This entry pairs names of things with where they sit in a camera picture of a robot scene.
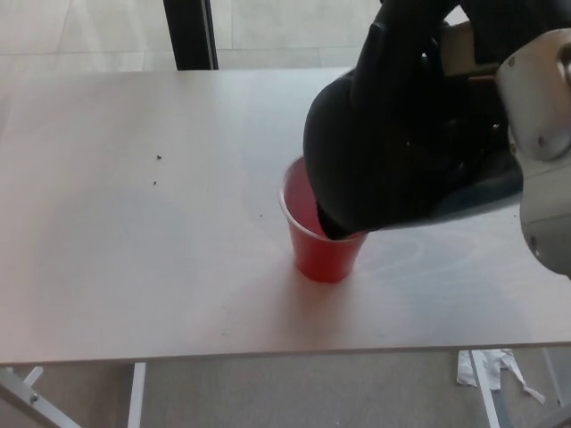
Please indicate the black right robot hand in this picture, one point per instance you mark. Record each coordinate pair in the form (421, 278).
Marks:
(473, 102)

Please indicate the black electric kettle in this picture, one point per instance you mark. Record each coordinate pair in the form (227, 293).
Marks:
(366, 156)

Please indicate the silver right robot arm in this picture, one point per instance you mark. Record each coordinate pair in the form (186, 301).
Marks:
(540, 111)

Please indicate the red plastic cup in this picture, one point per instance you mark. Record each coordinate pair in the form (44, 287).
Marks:
(321, 263)

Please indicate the crumpled white paper scrap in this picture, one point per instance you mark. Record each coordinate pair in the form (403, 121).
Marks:
(464, 372)

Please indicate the white metal table leg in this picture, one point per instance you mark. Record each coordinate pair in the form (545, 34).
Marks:
(137, 394)
(482, 388)
(553, 367)

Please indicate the white metal diagonal table brace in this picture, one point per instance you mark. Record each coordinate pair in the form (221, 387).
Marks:
(27, 399)

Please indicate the black window frame post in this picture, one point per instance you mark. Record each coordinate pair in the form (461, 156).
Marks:
(189, 31)

